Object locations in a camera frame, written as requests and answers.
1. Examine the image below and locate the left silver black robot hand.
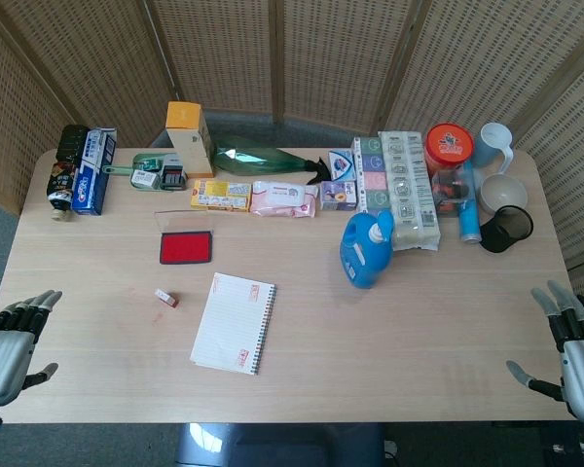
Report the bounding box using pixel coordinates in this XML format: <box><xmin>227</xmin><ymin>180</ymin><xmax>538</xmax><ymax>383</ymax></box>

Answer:
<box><xmin>0</xmin><ymin>290</ymin><xmax>63</xmax><ymax>408</ymax></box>

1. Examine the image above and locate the dark robot base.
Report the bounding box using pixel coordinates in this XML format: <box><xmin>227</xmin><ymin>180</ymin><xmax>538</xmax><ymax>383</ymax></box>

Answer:
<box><xmin>174</xmin><ymin>421</ymin><xmax>385</xmax><ymax>467</ymax></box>

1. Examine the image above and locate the white spiral lined notebook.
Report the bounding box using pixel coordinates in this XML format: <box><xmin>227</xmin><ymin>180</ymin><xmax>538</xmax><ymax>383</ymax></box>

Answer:
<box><xmin>190</xmin><ymin>271</ymin><xmax>277</xmax><ymax>377</ymax></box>

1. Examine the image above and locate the black mesh pen cup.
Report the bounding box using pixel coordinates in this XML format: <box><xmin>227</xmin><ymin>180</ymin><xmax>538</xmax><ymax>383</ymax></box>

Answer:
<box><xmin>479</xmin><ymin>204</ymin><xmax>535</xmax><ymax>254</ymax></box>

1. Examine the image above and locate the dark drink bottle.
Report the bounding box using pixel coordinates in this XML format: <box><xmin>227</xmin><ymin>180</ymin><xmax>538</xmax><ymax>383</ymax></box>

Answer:
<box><xmin>46</xmin><ymin>125</ymin><xmax>91</xmax><ymax>223</ymax></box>

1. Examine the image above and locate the blue cylindrical tube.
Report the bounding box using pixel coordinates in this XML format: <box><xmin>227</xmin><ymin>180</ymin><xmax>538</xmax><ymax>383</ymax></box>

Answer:
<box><xmin>456</xmin><ymin>162</ymin><xmax>483</xmax><ymax>244</ymax></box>

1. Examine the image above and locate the blue white toothpaste box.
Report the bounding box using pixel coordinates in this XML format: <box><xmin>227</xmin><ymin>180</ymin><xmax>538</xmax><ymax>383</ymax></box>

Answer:
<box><xmin>71</xmin><ymin>127</ymin><xmax>119</xmax><ymax>216</ymax></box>

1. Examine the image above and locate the beige bowl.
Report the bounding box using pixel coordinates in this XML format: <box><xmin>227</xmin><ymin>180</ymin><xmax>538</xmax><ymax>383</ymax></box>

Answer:
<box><xmin>480</xmin><ymin>173</ymin><xmax>529</xmax><ymax>216</ymax></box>

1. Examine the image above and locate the red ink pad clear lid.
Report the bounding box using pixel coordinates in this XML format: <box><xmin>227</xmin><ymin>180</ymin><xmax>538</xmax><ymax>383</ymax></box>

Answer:
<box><xmin>154</xmin><ymin>209</ymin><xmax>214</xmax><ymax>267</ymax></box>

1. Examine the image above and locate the small green white box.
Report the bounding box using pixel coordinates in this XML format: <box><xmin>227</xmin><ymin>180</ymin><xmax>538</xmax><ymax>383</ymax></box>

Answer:
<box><xmin>130</xmin><ymin>168</ymin><xmax>160</xmax><ymax>189</ymax></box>

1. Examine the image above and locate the clear plastic snack box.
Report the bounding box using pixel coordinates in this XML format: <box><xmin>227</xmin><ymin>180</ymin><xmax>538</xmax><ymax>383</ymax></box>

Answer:
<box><xmin>430</xmin><ymin>167</ymin><xmax>473</xmax><ymax>215</ymax></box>

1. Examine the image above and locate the grey black date stamper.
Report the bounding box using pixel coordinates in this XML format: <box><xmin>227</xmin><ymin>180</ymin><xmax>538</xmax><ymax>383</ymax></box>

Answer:
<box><xmin>159</xmin><ymin>154</ymin><xmax>187</xmax><ymax>192</ymax></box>

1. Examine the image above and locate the long clear white pack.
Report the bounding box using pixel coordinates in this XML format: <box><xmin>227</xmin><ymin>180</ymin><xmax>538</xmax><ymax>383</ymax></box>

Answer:
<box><xmin>378</xmin><ymin>129</ymin><xmax>442</xmax><ymax>253</ymax></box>

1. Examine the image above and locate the blue detergent pump bottle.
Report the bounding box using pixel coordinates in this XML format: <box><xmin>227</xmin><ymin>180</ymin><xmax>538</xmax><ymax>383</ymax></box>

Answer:
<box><xmin>339</xmin><ymin>209</ymin><xmax>396</xmax><ymax>291</ymax></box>

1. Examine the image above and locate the orange lid snack jar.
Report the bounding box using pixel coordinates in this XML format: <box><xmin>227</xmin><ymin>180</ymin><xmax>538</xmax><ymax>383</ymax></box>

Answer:
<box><xmin>422</xmin><ymin>122</ymin><xmax>476</xmax><ymax>181</ymax></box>

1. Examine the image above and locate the yellow flat box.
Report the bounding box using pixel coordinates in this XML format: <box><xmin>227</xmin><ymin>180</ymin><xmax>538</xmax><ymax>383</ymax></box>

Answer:
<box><xmin>190</xmin><ymin>179</ymin><xmax>253</xmax><ymax>214</ymax></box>

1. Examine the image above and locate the tall orange cream carton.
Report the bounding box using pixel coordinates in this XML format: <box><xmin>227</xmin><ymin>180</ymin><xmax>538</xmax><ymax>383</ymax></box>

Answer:
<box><xmin>164</xmin><ymin>101</ymin><xmax>215</xmax><ymax>179</ymax></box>

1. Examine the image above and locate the multicolour tissue pack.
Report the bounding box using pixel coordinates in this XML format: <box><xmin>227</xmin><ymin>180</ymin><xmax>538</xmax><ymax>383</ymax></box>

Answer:
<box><xmin>352</xmin><ymin>136</ymin><xmax>393</xmax><ymax>215</ymax></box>

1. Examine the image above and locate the small purple box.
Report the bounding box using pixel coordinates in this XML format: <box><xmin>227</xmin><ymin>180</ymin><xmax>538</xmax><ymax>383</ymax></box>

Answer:
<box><xmin>319</xmin><ymin>180</ymin><xmax>359</xmax><ymax>212</ymax></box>

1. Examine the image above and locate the green plastic spray bottle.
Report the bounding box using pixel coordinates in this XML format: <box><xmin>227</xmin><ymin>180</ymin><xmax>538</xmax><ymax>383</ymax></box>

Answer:
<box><xmin>211</xmin><ymin>135</ymin><xmax>331</xmax><ymax>186</ymax></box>

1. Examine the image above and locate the pink wet wipes pack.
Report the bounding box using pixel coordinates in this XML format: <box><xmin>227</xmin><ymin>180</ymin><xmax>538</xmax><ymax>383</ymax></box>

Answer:
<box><xmin>249</xmin><ymin>180</ymin><xmax>319</xmax><ymax>220</ymax></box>

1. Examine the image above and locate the blue white soap box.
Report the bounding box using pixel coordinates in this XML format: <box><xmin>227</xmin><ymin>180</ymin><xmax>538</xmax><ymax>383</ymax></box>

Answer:
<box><xmin>327</xmin><ymin>148</ymin><xmax>355</xmax><ymax>182</ymax></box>

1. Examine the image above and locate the wooden woven folding screen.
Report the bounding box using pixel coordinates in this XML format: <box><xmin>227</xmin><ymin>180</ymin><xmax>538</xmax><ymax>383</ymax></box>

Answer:
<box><xmin>0</xmin><ymin>0</ymin><xmax>584</xmax><ymax>293</ymax></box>

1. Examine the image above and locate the green plastic handled tray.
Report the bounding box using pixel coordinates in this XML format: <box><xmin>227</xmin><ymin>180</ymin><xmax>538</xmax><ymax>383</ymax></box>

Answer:
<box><xmin>101</xmin><ymin>152</ymin><xmax>176</xmax><ymax>192</ymax></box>

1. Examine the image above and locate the light blue handled mug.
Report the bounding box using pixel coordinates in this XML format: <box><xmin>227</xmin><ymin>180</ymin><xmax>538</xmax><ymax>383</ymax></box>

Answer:
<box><xmin>472</xmin><ymin>122</ymin><xmax>516</xmax><ymax>176</ymax></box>

